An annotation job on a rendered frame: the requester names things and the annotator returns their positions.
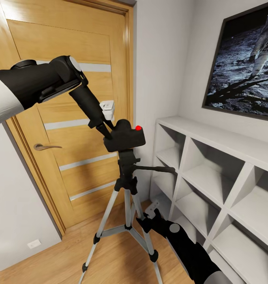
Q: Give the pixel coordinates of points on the camera tripod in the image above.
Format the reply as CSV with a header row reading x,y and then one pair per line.
x,y
127,166

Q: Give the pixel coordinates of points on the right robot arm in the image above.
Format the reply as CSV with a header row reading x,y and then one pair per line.
x,y
193,257

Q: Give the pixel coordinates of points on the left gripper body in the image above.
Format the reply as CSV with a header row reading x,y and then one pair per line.
x,y
93,111

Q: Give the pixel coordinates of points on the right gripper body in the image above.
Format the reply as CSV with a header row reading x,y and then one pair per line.
x,y
149,223

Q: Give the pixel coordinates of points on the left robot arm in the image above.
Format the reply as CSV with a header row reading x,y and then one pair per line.
x,y
27,83

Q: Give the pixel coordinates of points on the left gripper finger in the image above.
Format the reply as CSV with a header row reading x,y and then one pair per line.
x,y
109,123
103,129

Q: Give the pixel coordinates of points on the digital camera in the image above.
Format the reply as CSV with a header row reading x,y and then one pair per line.
x,y
124,137

